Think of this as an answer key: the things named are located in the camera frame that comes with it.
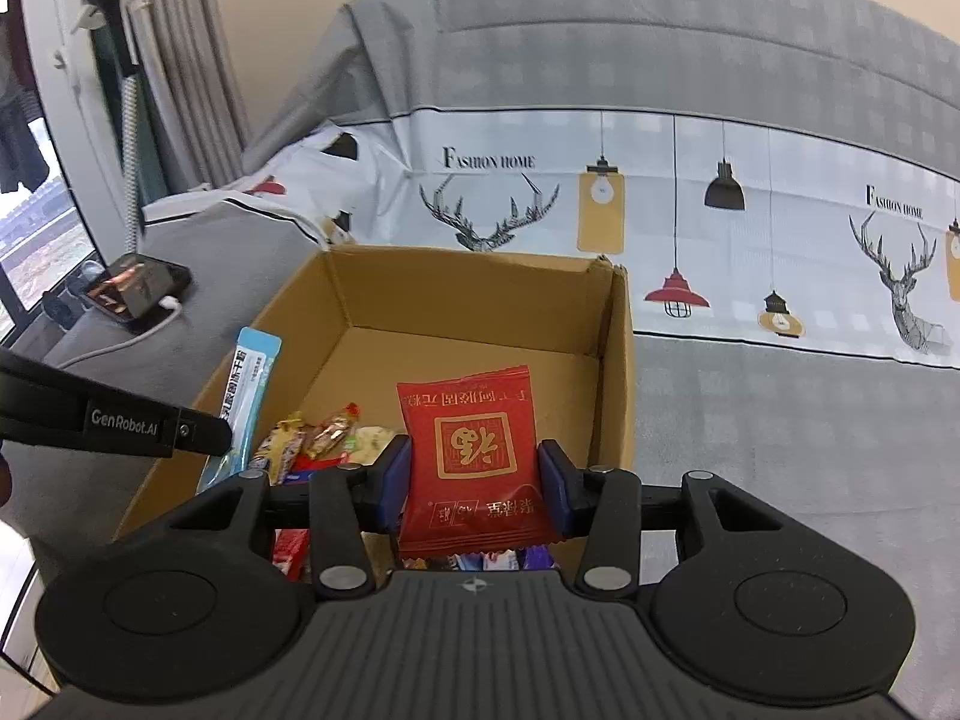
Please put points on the red gold candy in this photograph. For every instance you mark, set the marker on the red gold candy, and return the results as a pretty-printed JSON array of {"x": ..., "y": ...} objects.
[{"x": 334, "y": 431}]

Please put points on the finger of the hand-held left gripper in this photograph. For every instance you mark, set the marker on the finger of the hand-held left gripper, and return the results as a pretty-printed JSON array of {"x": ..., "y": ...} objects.
[{"x": 201, "y": 433}]

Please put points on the square red snack packet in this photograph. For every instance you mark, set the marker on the square red snack packet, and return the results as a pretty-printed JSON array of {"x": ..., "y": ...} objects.
[{"x": 476, "y": 450}]

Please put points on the printed grey bed sheet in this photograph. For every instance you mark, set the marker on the printed grey bed sheet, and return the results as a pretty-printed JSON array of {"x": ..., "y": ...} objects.
[{"x": 750, "y": 405}]

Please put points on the glass balcony door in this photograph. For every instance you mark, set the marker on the glass balcony door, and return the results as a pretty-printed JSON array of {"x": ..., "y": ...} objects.
[{"x": 52, "y": 37}]

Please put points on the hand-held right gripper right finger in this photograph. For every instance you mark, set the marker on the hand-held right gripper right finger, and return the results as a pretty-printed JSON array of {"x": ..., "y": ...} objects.
[{"x": 553, "y": 484}]

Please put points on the hanging dark garment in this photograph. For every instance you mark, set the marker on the hanging dark garment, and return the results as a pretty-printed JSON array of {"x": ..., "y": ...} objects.
[{"x": 16, "y": 135}]

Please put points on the yellow green snack packet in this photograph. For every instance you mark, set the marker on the yellow green snack packet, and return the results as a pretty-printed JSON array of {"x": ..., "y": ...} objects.
[{"x": 369, "y": 442}]

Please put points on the cardboard box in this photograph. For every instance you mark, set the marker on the cardboard box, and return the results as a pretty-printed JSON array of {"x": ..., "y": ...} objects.
[{"x": 465, "y": 307}]

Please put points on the black smartphone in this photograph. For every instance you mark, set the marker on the black smartphone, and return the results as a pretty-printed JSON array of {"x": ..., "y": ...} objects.
[{"x": 135, "y": 289}]

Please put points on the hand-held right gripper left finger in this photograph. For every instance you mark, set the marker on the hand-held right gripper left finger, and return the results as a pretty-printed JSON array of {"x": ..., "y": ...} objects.
[{"x": 394, "y": 484}]

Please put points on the light blue stick packet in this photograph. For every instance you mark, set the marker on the light blue stick packet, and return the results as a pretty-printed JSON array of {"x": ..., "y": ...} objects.
[{"x": 251, "y": 382}]

